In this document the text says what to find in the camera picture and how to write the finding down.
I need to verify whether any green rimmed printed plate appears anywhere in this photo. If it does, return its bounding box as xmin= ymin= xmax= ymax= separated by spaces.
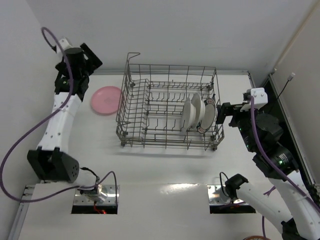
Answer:
xmin=196 ymin=98 xmax=216 ymax=134

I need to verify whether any white fluted plate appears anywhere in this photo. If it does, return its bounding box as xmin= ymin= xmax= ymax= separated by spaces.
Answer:
xmin=191 ymin=93 xmax=206 ymax=129

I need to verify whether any white shallow bowl plate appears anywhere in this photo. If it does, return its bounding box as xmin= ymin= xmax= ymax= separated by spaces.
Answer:
xmin=180 ymin=97 xmax=196 ymax=133

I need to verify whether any pink plastic plate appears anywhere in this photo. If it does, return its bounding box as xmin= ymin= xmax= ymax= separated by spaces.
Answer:
xmin=90 ymin=86 xmax=122 ymax=115

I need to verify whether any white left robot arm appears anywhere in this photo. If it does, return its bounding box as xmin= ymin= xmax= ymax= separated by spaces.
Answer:
xmin=27 ymin=44 xmax=225 ymax=183

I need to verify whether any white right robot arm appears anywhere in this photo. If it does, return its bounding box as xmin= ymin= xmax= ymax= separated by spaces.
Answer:
xmin=217 ymin=102 xmax=320 ymax=240

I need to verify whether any brown round object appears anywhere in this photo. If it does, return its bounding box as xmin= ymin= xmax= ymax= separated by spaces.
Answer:
xmin=243 ymin=235 xmax=270 ymax=240

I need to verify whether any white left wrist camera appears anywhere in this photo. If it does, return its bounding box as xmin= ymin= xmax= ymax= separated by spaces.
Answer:
xmin=55 ymin=36 xmax=73 ymax=54

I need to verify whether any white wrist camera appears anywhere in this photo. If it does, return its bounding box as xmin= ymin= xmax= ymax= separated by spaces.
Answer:
xmin=55 ymin=36 xmax=73 ymax=54
xmin=240 ymin=87 xmax=268 ymax=112

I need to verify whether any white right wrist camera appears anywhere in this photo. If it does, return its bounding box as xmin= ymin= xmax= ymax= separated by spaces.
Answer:
xmin=240 ymin=87 xmax=268 ymax=112

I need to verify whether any thin black hanging cable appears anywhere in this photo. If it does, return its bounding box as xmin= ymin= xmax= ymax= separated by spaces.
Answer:
xmin=274 ymin=72 xmax=296 ymax=101

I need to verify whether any grey wire dish rack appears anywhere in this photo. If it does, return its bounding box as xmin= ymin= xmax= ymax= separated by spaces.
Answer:
xmin=116 ymin=52 xmax=225 ymax=151

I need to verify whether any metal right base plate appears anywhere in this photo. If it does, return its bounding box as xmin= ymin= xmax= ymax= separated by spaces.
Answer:
xmin=207 ymin=184 xmax=249 ymax=207

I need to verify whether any metal base plate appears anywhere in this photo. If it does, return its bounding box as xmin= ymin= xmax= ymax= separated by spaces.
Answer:
xmin=73 ymin=184 xmax=120 ymax=206
xmin=207 ymin=184 xmax=249 ymax=207

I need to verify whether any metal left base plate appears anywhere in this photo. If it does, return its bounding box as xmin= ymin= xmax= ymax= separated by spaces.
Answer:
xmin=73 ymin=184 xmax=120 ymax=206

